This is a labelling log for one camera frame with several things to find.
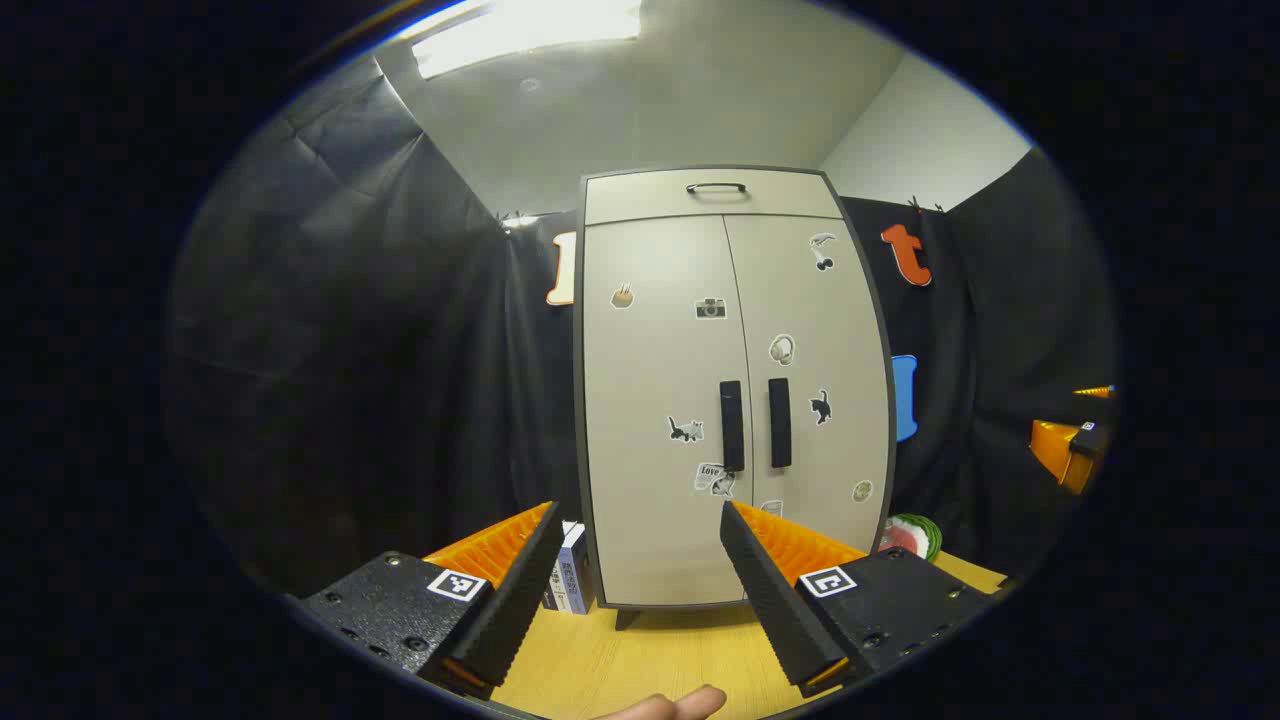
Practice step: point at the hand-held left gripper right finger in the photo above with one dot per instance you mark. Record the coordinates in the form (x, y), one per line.
(770, 600)

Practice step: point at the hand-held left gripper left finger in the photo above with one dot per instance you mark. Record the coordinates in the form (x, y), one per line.
(515, 600)

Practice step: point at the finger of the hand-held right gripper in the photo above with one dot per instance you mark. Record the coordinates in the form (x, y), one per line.
(1060, 450)
(1096, 392)

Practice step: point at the grey double-door shoe cabinet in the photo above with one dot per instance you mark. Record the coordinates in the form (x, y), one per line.
(627, 617)

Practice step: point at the grey cabinet door headphone sticker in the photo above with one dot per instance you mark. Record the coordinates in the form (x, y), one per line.
(840, 450)

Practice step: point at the grey cabinet door camera sticker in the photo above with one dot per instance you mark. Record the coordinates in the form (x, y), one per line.
(650, 380)

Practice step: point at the blue and white box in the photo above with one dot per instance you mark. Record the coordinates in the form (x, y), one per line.
(572, 575)

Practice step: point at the toy watermelon slice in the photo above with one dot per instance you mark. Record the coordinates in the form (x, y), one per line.
(915, 535)

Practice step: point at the ceiling light panel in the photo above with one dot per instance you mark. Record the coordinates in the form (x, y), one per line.
(520, 35)

